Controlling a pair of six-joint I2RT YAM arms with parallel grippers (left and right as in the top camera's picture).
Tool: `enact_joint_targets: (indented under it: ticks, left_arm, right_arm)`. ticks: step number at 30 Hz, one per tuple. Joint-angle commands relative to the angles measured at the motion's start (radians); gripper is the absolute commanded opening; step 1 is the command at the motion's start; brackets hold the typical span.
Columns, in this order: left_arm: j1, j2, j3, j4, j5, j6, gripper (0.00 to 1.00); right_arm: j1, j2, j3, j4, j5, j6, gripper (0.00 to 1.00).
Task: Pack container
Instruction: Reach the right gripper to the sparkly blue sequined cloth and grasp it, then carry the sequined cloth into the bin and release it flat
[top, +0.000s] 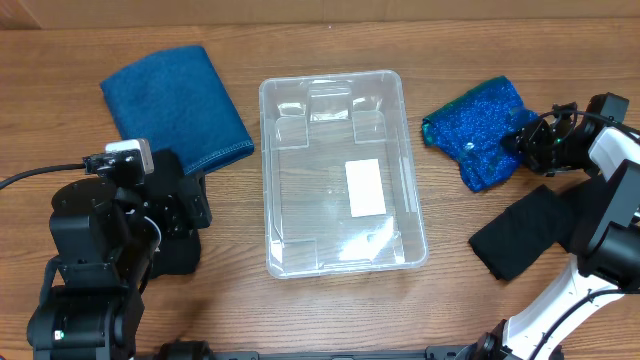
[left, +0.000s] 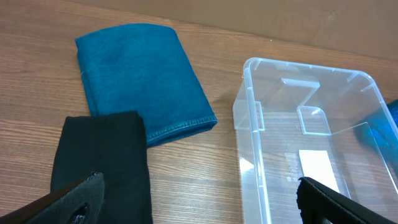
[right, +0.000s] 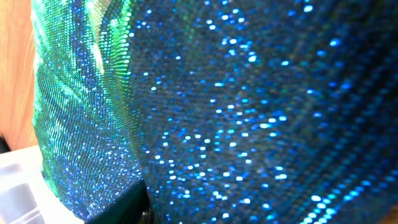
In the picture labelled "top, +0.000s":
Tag blue sequin cloth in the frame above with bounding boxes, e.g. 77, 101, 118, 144
422, 76, 538, 192

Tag black cloth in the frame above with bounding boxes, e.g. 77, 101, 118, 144
150, 232, 201, 279
559, 175, 607, 225
469, 185, 576, 282

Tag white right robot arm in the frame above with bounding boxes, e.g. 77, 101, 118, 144
459, 93, 639, 359

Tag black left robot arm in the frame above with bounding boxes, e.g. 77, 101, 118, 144
27, 150, 212, 359

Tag clear plastic container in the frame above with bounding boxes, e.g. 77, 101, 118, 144
259, 70, 429, 279

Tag white label in container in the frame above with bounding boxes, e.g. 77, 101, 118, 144
345, 159, 386, 217

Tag dark blue folded towel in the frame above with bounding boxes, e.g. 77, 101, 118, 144
100, 45, 255, 174

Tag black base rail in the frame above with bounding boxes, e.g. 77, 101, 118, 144
154, 339, 476, 360

